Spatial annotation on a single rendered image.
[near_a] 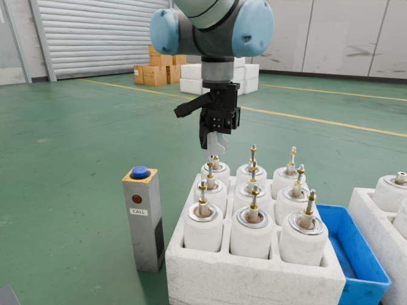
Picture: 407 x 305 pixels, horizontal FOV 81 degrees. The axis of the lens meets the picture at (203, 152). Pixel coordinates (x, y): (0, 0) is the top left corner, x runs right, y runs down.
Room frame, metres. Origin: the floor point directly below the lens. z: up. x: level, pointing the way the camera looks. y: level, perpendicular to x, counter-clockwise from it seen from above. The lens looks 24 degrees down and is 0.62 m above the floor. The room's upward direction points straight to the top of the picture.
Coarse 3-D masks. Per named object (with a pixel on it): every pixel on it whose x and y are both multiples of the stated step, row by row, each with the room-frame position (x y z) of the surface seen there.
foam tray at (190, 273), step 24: (192, 192) 0.66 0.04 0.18; (168, 264) 0.40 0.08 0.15; (192, 264) 0.39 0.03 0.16; (216, 264) 0.38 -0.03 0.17; (240, 264) 0.38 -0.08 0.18; (264, 264) 0.38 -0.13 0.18; (288, 264) 0.38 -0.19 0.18; (336, 264) 0.38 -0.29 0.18; (168, 288) 0.41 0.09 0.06; (192, 288) 0.39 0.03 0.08; (216, 288) 0.38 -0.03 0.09; (240, 288) 0.37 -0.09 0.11; (264, 288) 0.37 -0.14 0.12; (288, 288) 0.36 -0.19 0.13; (312, 288) 0.35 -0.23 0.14; (336, 288) 0.34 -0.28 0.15
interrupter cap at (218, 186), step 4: (200, 180) 0.61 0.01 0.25; (216, 180) 0.61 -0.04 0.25; (216, 184) 0.59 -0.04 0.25; (220, 184) 0.59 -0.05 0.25; (208, 188) 0.57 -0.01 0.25; (212, 188) 0.57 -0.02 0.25; (216, 188) 0.57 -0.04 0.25; (220, 188) 0.57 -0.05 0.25; (208, 192) 0.55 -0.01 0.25; (212, 192) 0.55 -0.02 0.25; (216, 192) 0.55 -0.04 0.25
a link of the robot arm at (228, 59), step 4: (204, 56) 0.56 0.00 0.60; (208, 56) 0.55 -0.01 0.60; (212, 56) 0.54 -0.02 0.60; (216, 56) 0.54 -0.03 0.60; (220, 56) 0.54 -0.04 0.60; (224, 56) 0.54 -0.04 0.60; (228, 56) 0.55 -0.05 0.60; (204, 60) 0.56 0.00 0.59; (208, 60) 0.55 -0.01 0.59; (212, 60) 0.54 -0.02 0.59; (216, 60) 0.54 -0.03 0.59; (220, 60) 0.54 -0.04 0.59; (224, 60) 0.54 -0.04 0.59; (228, 60) 0.55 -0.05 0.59; (232, 60) 0.56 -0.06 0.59
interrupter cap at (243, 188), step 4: (244, 184) 0.59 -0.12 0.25; (248, 184) 0.59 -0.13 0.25; (240, 188) 0.57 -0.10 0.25; (244, 188) 0.57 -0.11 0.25; (260, 188) 0.57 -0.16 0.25; (264, 188) 0.57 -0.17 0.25; (240, 192) 0.55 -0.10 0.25; (244, 192) 0.55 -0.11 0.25; (248, 192) 0.55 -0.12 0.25; (260, 192) 0.55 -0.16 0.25; (264, 192) 0.55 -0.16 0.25; (248, 196) 0.53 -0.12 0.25; (252, 196) 0.53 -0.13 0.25; (260, 196) 0.53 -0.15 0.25
